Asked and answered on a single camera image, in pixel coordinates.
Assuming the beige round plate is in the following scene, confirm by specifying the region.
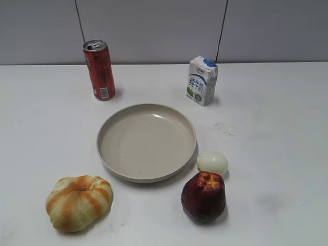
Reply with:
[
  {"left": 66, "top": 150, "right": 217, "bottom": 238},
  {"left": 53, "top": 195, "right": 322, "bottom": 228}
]
[{"left": 96, "top": 104, "right": 198, "bottom": 183}]

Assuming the dark red apple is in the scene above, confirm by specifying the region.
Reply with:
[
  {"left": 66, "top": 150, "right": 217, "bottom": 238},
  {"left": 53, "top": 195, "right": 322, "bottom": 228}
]
[{"left": 181, "top": 171, "right": 226, "bottom": 223}]

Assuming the white blue milk carton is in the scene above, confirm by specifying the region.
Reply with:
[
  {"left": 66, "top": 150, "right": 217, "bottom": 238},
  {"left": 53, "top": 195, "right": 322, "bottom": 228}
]
[{"left": 186, "top": 56, "right": 218, "bottom": 107}]

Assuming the white egg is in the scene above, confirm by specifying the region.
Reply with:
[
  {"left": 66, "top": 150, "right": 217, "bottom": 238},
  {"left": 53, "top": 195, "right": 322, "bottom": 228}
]
[{"left": 196, "top": 151, "right": 229, "bottom": 175}]

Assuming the red soda can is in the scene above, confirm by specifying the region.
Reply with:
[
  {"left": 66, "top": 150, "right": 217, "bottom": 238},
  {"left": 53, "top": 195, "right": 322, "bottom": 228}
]
[{"left": 83, "top": 39, "right": 116, "bottom": 101}]

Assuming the orange striped pumpkin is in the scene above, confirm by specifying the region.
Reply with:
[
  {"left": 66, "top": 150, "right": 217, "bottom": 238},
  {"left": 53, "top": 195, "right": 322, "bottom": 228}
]
[{"left": 46, "top": 175, "right": 113, "bottom": 233}]

